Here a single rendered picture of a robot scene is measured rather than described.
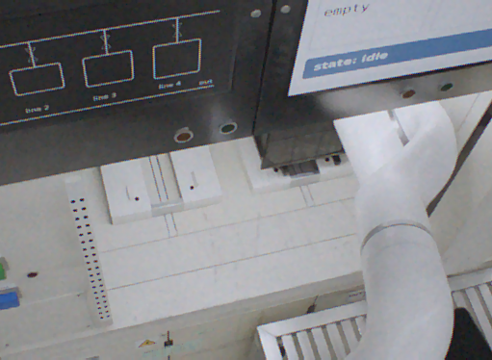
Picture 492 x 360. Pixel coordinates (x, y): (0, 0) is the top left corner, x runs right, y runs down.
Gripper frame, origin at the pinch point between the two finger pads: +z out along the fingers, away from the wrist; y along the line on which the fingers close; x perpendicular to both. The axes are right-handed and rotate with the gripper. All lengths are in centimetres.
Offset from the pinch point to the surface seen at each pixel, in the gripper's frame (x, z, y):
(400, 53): 29.8, -30.5, -6.9
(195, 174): -30.3, -5.8, -21.3
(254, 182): -31.3, -9.3, -10.8
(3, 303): -11, -31, -56
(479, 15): 34.0, -30.5, 1.0
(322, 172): -31.3, -10.3, 2.5
